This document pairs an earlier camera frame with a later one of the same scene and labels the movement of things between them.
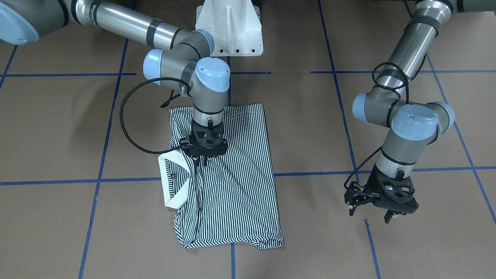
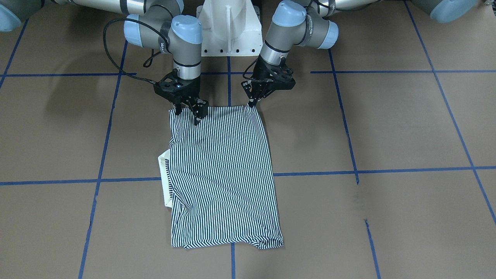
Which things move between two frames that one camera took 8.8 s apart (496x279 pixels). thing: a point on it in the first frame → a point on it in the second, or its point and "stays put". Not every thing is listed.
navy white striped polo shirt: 233,198 stays put
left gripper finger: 388,216 → 252,102
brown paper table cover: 76,202 stays put
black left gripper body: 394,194 → 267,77
